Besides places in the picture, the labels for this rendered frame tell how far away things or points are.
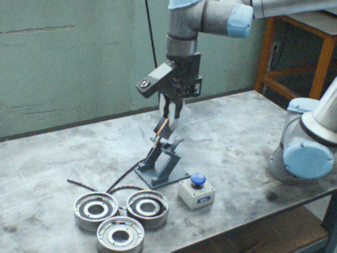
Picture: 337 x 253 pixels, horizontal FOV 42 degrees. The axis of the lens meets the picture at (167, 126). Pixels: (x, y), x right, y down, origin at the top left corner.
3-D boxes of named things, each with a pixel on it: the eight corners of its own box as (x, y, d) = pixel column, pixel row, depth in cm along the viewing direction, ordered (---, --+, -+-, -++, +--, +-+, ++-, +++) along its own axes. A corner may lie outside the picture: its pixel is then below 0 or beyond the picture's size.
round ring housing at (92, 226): (114, 236, 102) (114, 223, 100) (69, 231, 102) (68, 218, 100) (120, 206, 111) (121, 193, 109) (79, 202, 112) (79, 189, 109)
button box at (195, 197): (191, 211, 112) (193, 196, 109) (177, 194, 117) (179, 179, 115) (217, 202, 116) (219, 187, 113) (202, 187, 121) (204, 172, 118)
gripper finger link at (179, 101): (183, 120, 111) (183, 87, 107) (177, 121, 110) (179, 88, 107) (173, 113, 115) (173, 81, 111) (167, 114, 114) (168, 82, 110)
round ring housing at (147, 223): (168, 203, 114) (170, 191, 112) (167, 232, 105) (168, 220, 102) (128, 200, 114) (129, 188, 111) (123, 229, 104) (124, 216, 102)
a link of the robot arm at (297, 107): (321, 137, 130) (333, 96, 123) (324, 161, 118) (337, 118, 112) (280, 129, 132) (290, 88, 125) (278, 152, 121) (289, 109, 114)
